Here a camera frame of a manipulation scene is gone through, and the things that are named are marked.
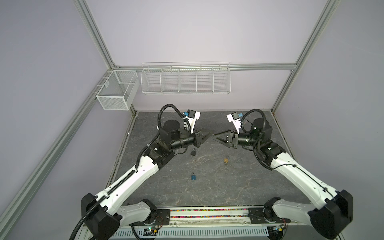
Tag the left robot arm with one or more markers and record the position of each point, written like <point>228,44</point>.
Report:
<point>172,134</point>

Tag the blue padlock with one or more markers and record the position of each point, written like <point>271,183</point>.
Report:
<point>193,177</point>

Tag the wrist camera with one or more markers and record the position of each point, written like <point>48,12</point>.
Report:
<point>192,117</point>
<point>235,118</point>

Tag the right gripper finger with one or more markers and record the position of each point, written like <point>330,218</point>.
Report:
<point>223,141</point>
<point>222,135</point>

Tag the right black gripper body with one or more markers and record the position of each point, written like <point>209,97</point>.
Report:
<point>235,139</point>

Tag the white mesh box basket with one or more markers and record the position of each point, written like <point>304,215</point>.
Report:
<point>118,91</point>

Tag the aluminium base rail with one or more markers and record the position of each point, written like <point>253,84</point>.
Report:
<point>210,216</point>

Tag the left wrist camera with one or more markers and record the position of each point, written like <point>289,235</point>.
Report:
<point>192,117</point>

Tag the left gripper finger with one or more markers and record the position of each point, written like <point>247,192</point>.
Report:
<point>205,138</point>
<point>206,133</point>

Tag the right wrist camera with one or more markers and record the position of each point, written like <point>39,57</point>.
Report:
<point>235,118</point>

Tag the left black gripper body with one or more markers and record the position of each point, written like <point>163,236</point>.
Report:
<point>197,141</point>

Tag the white vented cable duct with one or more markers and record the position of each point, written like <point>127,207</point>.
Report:
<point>204,233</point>

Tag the white wire shelf basket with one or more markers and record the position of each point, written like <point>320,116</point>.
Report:
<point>186,78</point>

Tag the black padlock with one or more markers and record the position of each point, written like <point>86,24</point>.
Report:
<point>194,152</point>

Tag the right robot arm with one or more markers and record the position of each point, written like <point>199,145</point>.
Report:
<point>255,136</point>

